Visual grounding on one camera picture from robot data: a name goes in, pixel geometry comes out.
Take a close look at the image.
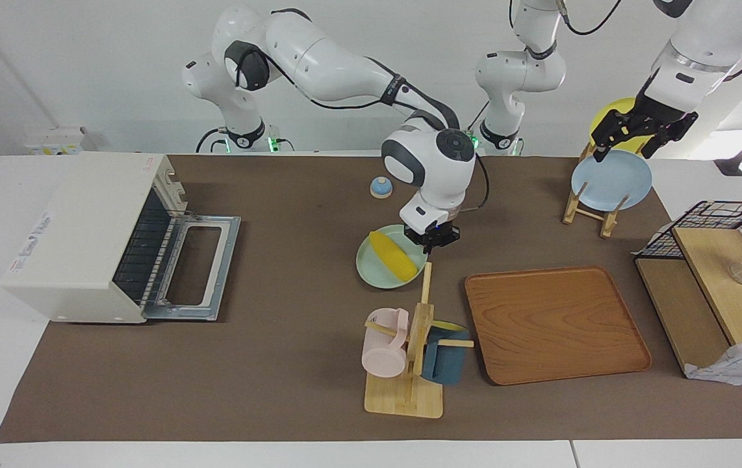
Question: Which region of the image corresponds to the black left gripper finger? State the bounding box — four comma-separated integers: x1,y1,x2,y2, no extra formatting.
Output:
641,114,698,159
591,110,638,162

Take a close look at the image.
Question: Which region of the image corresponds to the yellow corn cob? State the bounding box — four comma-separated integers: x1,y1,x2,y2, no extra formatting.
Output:
370,231,418,281

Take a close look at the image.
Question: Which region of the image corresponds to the mint green plate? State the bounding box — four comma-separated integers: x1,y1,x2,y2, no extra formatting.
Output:
356,224,429,289

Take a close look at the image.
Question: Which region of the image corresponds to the oven door with bronze handle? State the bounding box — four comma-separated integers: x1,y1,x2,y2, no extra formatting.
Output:
142,211,242,321

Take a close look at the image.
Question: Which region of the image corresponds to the white toaster oven body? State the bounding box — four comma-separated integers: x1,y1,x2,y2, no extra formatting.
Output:
1,153,188,324

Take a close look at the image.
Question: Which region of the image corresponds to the yellow plate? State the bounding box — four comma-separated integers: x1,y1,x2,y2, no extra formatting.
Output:
590,97,646,155

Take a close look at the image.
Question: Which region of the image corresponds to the light blue plate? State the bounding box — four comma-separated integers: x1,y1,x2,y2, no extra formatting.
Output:
571,151,653,211

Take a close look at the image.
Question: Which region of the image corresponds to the wooden plate rack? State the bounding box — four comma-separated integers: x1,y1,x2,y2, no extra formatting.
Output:
563,143,630,239

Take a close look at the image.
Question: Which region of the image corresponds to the pink mug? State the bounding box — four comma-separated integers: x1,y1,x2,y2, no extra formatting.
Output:
362,308,409,378

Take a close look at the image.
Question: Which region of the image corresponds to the dark blue mug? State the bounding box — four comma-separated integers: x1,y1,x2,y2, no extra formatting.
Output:
422,320,470,385

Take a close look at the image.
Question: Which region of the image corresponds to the brown wooden tray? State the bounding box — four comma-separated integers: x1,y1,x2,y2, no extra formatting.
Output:
465,266,652,386

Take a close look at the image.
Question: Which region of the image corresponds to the wooden mug tree stand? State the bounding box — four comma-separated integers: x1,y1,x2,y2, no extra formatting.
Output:
365,262,474,419

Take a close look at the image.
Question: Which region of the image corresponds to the wooden cutting board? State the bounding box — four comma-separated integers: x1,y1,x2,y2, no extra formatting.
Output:
672,227,742,345

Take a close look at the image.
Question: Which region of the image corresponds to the brown table mat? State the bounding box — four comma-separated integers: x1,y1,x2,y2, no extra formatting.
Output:
0,155,742,444

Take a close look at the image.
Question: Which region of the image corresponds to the dark wooden shelf board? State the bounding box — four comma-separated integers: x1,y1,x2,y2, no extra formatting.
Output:
635,259,732,374

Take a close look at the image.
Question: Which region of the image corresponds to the white and yellow box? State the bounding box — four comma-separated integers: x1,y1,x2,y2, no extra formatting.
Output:
25,127,87,155

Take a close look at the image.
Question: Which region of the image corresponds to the black wire basket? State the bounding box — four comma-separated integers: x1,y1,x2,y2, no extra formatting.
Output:
634,201,742,300

